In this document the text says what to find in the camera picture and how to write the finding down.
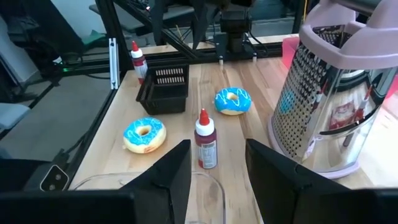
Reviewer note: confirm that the silver aluminium bracket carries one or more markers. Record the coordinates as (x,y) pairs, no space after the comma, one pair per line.
(114,63)

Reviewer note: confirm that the pink plastic bin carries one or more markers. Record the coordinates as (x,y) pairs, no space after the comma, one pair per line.
(290,51)

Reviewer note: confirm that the grey table-level camera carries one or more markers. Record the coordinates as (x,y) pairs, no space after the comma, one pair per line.
(54,178)

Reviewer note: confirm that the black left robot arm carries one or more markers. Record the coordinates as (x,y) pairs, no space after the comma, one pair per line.
(234,28)

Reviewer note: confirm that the black plastic basket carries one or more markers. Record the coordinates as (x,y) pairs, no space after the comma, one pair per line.
(163,93)

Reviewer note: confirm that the grey chair armrest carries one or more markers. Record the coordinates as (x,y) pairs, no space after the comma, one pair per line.
(12,115)

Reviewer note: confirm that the green cloth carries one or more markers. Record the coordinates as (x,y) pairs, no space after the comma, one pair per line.
(93,37)

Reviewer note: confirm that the clear plastic container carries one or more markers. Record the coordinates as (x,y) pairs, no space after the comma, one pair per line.
(205,199)

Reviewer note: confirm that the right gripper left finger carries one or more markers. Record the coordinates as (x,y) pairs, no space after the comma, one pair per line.
(168,186)

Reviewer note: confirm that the black keyboard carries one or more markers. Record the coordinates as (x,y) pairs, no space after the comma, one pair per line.
(138,3)

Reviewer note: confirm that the grey desk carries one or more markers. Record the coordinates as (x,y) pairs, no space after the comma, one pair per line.
(155,15)

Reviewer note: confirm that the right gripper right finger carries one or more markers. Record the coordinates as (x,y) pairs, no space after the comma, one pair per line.
(280,186)

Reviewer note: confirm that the pink steel box grater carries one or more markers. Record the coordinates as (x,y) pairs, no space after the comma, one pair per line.
(335,93)

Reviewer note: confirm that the blue frosted donut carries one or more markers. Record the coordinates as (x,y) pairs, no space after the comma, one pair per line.
(144,135)
(232,101)

